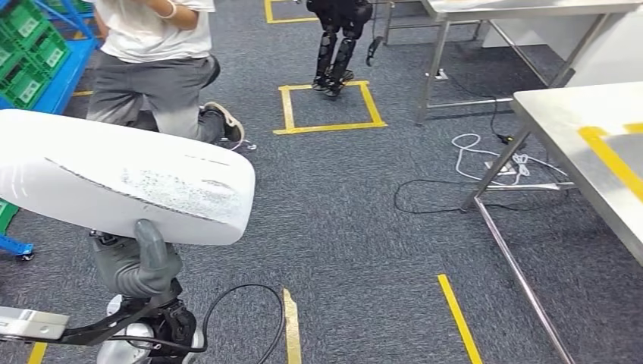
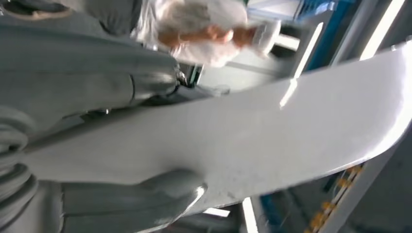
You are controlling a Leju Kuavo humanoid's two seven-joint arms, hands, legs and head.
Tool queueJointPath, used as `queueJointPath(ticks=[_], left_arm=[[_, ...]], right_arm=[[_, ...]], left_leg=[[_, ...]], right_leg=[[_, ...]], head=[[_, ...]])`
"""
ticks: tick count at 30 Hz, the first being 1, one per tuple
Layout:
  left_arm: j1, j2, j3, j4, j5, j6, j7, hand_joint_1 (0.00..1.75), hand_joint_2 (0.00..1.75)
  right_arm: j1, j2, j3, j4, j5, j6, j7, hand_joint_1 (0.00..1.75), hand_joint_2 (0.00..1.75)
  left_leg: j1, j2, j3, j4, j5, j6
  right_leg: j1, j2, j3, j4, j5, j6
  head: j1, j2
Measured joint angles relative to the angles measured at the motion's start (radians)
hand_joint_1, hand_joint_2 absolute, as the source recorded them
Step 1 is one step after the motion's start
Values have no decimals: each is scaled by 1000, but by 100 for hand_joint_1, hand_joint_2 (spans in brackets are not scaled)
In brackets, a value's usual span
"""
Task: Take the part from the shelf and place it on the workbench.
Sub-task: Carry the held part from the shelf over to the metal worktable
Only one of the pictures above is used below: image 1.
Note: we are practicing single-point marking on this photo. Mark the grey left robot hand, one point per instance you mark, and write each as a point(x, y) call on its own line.
point(135, 274)

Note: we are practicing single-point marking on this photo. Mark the white plastic car part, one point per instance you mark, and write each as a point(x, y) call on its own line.
point(115, 176)

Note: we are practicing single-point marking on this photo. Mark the blue metal shelf rack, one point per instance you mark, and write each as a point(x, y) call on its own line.
point(65, 75)

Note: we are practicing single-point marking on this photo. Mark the stainless steel workbench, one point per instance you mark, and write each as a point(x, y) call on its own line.
point(567, 125)

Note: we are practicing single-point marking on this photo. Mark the yellow workbench tape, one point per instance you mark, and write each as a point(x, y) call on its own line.
point(610, 158)

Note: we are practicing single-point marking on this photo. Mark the person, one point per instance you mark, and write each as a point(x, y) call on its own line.
point(150, 80)

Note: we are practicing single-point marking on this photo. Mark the yellow floor tape outline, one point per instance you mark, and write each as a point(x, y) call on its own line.
point(287, 108)
point(459, 321)

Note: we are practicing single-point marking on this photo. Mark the green plastic crate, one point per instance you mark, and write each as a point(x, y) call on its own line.
point(25, 55)

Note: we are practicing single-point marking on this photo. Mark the black humanoid robot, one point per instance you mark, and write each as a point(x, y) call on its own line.
point(339, 50)

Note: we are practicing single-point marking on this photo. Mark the floor power socket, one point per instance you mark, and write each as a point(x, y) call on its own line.
point(441, 74)

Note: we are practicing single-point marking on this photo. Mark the stainless steel table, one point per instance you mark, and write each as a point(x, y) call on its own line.
point(502, 6)

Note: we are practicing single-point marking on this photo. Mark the white cabinet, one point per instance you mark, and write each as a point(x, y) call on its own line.
point(613, 55)

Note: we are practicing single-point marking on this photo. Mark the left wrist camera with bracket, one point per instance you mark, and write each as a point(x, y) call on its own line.
point(32, 324)

